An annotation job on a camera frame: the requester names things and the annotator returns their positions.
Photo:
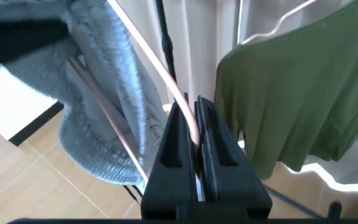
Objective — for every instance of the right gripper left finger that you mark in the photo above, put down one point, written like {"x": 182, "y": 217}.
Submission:
{"x": 166, "y": 177}

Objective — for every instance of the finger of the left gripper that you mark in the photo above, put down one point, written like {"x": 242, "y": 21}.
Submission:
{"x": 17, "y": 40}

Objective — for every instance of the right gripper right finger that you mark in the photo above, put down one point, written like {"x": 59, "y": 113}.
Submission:
{"x": 232, "y": 177}

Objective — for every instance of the pale grey shorts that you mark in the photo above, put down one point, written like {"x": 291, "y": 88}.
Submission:
{"x": 110, "y": 62}

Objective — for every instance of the green long-sleeved shirt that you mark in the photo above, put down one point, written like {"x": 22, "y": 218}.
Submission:
{"x": 291, "y": 93}

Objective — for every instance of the pink clothes hanger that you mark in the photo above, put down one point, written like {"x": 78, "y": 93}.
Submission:
{"x": 278, "y": 23}
{"x": 154, "y": 62}

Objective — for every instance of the beige curtain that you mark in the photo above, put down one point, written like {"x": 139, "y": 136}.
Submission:
{"x": 204, "y": 46}

